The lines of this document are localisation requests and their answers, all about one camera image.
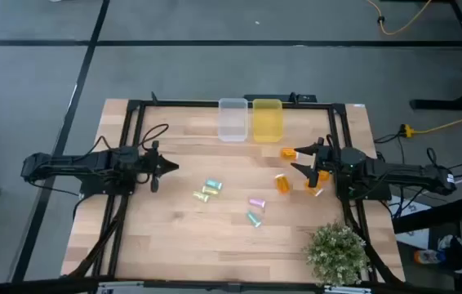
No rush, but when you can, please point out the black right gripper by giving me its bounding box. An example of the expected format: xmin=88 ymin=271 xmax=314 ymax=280
xmin=291 ymin=136 xmax=341 ymax=189

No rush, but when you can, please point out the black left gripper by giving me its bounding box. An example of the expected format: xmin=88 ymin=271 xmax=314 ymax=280
xmin=144 ymin=140 xmax=180 ymax=194

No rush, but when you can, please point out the yellow plastic bin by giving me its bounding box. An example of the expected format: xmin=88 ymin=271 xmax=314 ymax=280
xmin=251 ymin=98 xmax=285 ymax=144

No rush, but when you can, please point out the clear plastic bin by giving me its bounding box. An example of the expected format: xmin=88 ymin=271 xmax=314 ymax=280
xmin=217 ymin=97 xmax=250 ymax=143

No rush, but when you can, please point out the clear tube with white cap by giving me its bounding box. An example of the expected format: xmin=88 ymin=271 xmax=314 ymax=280
xmin=246 ymin=210 xmax=263 ymax=229

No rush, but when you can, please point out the small green potted plant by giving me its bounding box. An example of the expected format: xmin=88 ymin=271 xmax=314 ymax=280
xmin=304 ymin=221 xmax=370 ymax=287

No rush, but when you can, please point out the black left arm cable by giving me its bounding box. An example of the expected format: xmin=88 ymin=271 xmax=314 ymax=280
xmin=138 ymin=122 xmax=171 ymax=150

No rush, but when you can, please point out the black aluminium table frame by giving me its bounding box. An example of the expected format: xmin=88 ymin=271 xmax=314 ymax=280
xmin=67 ymin=91 xmax=404 ymax=289

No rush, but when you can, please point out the black bracket on frame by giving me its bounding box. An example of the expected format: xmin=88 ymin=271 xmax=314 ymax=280
xmin=242 ymin=92 xmax=318 ymax=104

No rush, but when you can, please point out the yellow cord with plug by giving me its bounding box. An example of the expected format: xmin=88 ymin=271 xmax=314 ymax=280
xmin=401 ymin=117 xmax=462 ymax=139

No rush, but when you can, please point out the yellow extension cord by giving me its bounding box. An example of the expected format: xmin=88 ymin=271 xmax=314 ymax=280
xmin=366 ymin=0 xmax=433 ymax=37

